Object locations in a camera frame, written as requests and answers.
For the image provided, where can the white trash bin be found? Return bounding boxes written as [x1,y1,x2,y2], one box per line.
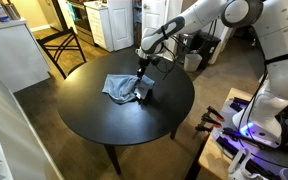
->
[183,52,203,73]

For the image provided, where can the short black aluminium rails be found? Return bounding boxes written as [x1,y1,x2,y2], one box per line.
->
[229,96,252,113]

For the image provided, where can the black strap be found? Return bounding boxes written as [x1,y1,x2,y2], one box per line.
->
[263,52,288,66]

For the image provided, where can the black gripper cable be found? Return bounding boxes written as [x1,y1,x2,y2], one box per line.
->
[150,19,218,81]

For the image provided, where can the long black aluminium rails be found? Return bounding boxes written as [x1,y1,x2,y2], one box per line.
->
[215,134,275,180]

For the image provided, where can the white panel door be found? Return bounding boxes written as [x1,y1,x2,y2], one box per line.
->
[141,0,168,34]
[107,0,135,52]

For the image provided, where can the grey round robot base plate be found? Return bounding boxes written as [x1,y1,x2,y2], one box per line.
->
[212,98,288,180]

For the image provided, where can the black bin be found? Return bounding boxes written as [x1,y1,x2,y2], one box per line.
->
[192,31,222,70]

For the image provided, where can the black round table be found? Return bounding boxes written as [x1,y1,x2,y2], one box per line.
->
[56,51,196,176]

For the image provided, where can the white VR controller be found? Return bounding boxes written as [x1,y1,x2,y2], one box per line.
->
[227,147,253,180]

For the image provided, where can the black orange-tipped bar clamp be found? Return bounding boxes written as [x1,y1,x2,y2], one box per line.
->
[192,124,216,139]
[200,112,223,128]
[206,105,226,123]

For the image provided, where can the white drawer cabinet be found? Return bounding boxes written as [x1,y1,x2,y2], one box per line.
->
[83,0,115,53]

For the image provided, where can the metal canister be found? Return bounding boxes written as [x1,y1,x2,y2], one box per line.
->
[0,0,22,20]

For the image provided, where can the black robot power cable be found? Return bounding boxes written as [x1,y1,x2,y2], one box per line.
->
[237,66,268,141]

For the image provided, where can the blue towel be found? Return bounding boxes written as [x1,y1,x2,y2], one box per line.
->
[101,73,156,105]

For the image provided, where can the white kitchen counter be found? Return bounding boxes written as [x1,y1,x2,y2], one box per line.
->
[0,18,52,94]

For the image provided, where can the teal hanging dish towel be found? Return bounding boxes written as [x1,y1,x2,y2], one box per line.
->
[67,2,78,23]

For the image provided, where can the black oven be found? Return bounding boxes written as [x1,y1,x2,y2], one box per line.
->
[65,0,96,47]

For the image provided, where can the black cross-back chair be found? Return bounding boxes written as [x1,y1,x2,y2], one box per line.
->
[36,27,88,80]

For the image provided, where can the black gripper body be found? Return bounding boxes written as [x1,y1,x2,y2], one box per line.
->
[137,56,150,72]

